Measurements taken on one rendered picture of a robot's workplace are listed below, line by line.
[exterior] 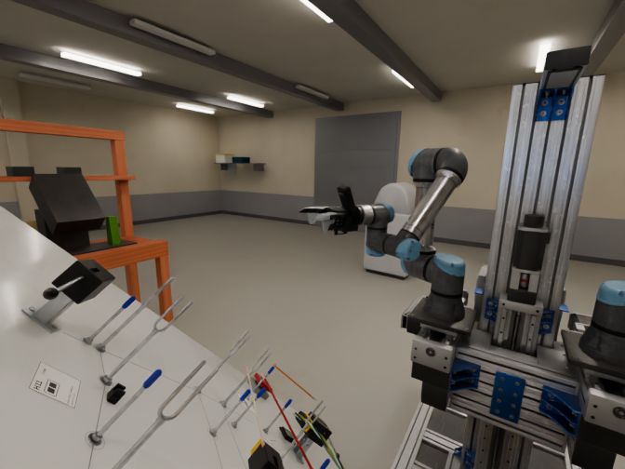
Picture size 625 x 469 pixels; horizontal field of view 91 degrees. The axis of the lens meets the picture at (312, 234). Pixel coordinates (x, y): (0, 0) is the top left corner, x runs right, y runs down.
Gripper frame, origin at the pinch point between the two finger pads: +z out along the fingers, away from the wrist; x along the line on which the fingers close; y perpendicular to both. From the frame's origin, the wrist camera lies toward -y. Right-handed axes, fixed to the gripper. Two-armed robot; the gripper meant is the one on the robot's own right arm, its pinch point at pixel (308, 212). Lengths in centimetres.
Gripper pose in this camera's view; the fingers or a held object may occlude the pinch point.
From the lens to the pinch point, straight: 98.4
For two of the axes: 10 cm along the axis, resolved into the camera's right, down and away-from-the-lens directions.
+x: -5.0, -3.2, 8.0
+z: -8.6, 0.9, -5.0
